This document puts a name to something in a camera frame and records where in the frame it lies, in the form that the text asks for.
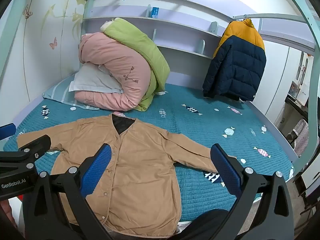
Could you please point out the navy and yellow puffer jacket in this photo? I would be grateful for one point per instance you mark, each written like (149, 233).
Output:
(235, 65)

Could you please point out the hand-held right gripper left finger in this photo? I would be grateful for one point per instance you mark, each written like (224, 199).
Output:
(98, 172)

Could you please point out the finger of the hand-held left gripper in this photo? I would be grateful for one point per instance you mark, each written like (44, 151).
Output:
(30, 151)
(7, 132)

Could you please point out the mint green bunk bed frame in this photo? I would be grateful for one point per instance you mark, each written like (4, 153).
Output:
(308, 30)

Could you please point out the green quilt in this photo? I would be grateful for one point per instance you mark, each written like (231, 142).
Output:
(140, 40)

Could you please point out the white pillow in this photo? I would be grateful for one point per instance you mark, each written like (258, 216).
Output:
(90, 80)

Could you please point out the white wardrobe with butterfly stickers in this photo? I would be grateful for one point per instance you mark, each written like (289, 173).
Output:
(47, 55)

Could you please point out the white headboard shelf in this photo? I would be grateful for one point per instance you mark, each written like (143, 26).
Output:
(175, 27)

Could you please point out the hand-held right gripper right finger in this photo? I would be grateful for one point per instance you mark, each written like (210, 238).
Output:
(225, 170)

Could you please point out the tan button-up jacket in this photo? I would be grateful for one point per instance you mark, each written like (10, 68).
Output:
(140, 167)

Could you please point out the pink quilt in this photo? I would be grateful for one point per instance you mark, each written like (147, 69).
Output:
(120, 65)

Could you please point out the dark desk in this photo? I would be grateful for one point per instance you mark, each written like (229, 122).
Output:
(296, 105)

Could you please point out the small blue box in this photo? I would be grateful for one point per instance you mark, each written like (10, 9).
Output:
(155, 12)

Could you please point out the teal candy-print bed sheet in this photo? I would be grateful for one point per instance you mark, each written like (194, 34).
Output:
(200, 120)

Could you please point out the striped light blue pillow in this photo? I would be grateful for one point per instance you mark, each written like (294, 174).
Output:
(57, 92)

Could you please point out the white cabinet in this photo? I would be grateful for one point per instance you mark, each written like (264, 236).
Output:
(277, 80)

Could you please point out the pink patterned cloth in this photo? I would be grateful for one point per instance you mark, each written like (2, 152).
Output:
(300, 136)

